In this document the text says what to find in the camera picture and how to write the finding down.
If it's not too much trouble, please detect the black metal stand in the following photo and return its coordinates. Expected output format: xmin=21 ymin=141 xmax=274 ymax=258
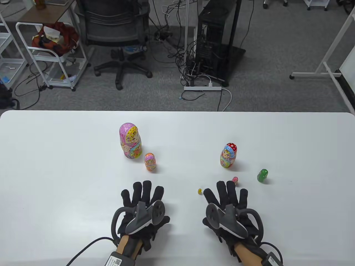
xmin=222 ymin=0 xmax=246 ymax=87

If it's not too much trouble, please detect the white paper sheet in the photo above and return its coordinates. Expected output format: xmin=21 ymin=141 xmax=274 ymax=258
xmin=43 ymin=25 xmax=62 ymax=39

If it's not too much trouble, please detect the thin cable with blue disc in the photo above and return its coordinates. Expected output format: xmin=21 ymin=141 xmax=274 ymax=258
xmin=180 ymin=92 xmax=206 ymax=101

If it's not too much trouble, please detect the person's left forearm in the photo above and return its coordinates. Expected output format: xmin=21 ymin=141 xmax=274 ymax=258
xmin=115 ymin=235 xmax=144 ymax=261

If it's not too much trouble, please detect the black wheeled base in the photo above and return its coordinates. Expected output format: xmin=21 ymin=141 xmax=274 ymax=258
xmin=336 ymin=0 xmax=355 ymax=15

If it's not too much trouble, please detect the person's right forearm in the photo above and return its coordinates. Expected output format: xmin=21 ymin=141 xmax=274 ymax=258
xmin=234 ymin=242 xmax=268 ymax=266

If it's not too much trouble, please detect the black floor cable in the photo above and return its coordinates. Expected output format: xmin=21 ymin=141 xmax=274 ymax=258
xmin=14 ymin=60 xmax=48 ymax=111

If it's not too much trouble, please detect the red blue Russian doll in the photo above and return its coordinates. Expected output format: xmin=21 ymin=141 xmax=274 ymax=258
xmin=220 ymin=143 xmax=238 ymax=169

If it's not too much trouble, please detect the white rolling cart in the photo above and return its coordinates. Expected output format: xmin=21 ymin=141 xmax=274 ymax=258
xmin=16 ymin=22 xmax=92 ymax=92

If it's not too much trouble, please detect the red orange fabric bag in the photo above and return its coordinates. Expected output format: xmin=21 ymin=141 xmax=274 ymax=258
xmin=31 ymin=22 xmax=80 ymax=56

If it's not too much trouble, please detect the grey hand controller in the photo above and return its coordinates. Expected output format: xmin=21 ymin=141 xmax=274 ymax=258
xmin=205 ymin=203 xmax=264 ymax=244
xmin=111 ymin=200 xmax=166 ymax=239

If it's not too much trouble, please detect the black computer tower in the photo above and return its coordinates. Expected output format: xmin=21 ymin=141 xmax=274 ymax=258
xmin=194 ymin=5 xmax=231 ymax=87

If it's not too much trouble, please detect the person's right hand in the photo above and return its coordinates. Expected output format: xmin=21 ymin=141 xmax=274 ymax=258
xmin=202 ymin=181 xmax=260 ymax=255

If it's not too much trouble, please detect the black backpack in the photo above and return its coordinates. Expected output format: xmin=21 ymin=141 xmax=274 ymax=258
xmin=0 ymin=83 xmax=20 ymax=109

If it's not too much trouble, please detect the white board panel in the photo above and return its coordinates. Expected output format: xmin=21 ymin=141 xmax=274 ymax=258
xmin=334 ymin=47 xmax=355 ymax=111

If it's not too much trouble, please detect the small orange Russian doll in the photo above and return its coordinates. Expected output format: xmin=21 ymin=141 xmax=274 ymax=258
xmin=144 ymin=152 xmax=156 ymax=172

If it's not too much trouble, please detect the white power strip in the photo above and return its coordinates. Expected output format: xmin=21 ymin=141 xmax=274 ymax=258
xmin=184 ymin=86 xmax=222 ymax=91

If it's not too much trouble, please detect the white metal frame stand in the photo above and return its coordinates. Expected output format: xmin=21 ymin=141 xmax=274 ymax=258
xmin=290 ymin=8 xmax=355 ymax=114

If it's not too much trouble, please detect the large pink Russian doll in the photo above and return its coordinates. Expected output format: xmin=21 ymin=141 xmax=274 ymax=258
xmin=119 ymin=123 xmax=143 ymax=159

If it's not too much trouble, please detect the white floor cable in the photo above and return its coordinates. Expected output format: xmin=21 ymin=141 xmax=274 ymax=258
xmin=221 ymin=88 xmax=232 ymax=112

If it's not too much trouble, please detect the black office chair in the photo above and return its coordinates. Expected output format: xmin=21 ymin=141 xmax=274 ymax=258
xmin=78 ymin=0 xmax=153 ymax=91

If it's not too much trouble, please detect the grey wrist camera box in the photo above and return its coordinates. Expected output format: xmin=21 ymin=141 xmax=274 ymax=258
xmin=105 ymin=251 xmax=138 ymax=266
xmin=262 ymin=251 xmax=284 ymax=266

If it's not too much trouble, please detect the person's left hand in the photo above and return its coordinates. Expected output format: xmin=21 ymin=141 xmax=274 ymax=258
xmin=117 ymin=181 xmax=171 ymax=251

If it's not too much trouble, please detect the black power brick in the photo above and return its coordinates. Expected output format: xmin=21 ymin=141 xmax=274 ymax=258
xmin=154 ymin=31 xmax=174 ymax=42

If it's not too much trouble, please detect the tangle of black cables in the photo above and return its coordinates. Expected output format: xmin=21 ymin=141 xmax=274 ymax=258
xmin=148 ymin=0 xmax=200 ymax=87

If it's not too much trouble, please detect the wooden side table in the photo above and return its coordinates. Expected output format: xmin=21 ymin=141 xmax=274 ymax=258
xmin=18 ymin=0 xmax=77 ymax=24

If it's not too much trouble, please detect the white metal pole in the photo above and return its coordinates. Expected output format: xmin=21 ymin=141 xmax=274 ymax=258
xmin=182 ymin=0 xmax=192 ymax=87

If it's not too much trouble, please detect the white shelf unit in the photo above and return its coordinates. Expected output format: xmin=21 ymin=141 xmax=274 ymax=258
xmin=0 ymin=12 xmax=29 ymax=90

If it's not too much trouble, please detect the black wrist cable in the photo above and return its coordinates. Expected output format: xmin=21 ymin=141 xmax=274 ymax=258
xmin=66 ymin=237 xmax=118 ymax=266
xmin=261 ymin=242 xmax=284 ymax=257

